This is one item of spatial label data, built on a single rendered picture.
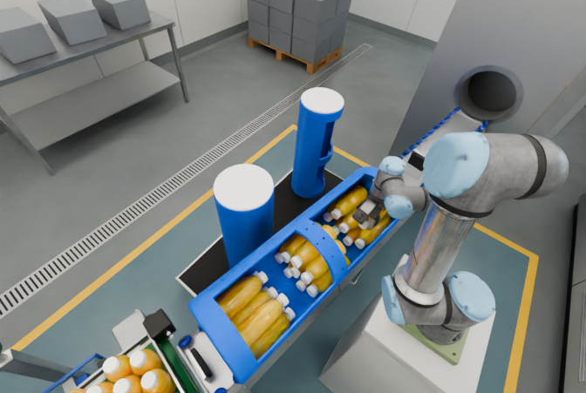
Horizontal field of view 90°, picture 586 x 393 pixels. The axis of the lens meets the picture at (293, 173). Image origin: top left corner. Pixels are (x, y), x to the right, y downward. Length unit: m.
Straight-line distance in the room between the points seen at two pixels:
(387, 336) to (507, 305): 1.84
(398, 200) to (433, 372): 0.49
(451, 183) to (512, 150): 0.11
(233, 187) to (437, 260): 0.94
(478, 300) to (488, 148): 0.45
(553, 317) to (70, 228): 3.66
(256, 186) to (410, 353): 0.86
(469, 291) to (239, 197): 0.92
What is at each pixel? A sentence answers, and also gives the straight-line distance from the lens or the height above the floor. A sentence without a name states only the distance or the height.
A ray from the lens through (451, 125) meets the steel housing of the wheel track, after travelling 2.25.
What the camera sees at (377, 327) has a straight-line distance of 1.04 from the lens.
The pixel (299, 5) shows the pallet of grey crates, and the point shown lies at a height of 0.80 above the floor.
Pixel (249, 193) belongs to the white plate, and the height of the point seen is 1.04.
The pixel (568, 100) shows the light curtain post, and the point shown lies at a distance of 1.52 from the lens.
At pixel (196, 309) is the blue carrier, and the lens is 0.95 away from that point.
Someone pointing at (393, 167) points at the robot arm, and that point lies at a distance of 0.96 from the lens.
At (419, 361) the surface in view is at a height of 1.15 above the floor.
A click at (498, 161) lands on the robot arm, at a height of 1.80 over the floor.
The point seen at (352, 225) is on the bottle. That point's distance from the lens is 1.25.
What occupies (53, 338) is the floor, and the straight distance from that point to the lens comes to 2.52.
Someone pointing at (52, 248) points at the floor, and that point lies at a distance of 2.85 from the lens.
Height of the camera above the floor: 2.11
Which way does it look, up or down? 48 degrees down
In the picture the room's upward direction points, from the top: 6 degrees clockwise
